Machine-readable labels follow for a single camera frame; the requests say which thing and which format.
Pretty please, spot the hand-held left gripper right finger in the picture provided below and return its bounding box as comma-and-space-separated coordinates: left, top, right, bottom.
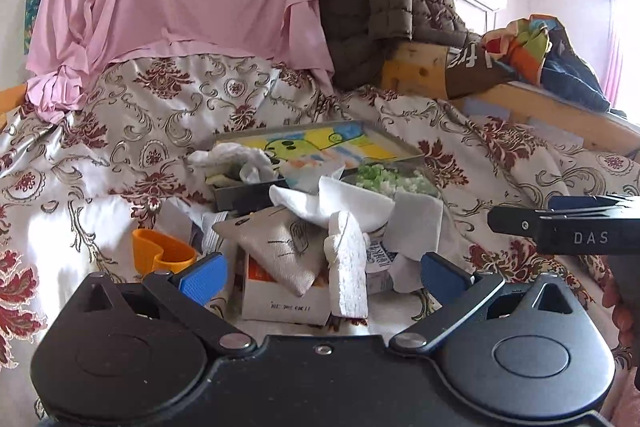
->
389, 252, 581, 355

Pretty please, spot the white foam piece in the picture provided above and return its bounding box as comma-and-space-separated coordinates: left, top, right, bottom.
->
323, 210, 371, 319

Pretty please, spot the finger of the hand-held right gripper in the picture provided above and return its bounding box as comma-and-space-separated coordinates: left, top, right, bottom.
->
535, 194, 640, 219
487, 205, 545, 239

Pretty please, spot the brown quilted jacket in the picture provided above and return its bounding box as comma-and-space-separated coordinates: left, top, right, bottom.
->
319, 0, 482, 90

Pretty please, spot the colourful printed cloth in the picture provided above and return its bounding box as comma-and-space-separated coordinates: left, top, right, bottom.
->
481, 14, 577, 88

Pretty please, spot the beige fabric pouch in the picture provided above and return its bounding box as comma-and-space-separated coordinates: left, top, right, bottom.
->
212, 206, 332, 298

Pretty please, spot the person's right hand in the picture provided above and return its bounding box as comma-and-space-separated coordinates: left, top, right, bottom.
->
601, 277, 640, 349

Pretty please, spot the white tissue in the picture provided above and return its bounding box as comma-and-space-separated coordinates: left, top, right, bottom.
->
268, 175, 397, 234

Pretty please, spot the crumpled white cloth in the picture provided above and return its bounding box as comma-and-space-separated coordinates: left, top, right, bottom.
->
187, 143, 279, 184

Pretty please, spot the pink curtain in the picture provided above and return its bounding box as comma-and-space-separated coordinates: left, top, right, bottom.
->
601, 0, 632, 108

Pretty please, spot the brown lettered cloth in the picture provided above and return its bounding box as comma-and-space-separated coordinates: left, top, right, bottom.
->
444, 33, 519, 101

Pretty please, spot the grey tray with colourful drawing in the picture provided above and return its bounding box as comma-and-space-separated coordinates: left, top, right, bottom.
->
212, 121, 427, 214

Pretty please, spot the wall poster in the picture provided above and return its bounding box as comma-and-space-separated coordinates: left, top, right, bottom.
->
22, 0, 54, 56

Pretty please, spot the white and orange carton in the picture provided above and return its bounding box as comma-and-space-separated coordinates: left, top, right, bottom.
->
242, 252, 335, 326

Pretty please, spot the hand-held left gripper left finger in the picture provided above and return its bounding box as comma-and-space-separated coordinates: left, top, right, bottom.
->
65, 252, 257, 355

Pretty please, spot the wooden bed frame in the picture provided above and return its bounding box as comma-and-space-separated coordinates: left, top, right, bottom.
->
0, 41, 640, 156

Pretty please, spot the dark blue garment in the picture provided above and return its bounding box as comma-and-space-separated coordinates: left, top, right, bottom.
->
539, 27, 614, 114

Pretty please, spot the floral patterned bedspread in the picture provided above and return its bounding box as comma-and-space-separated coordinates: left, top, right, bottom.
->
0, 53, 640, 413

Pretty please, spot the orange heart-shaped band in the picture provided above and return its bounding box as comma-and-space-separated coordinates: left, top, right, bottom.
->
131, 228, 199, 279

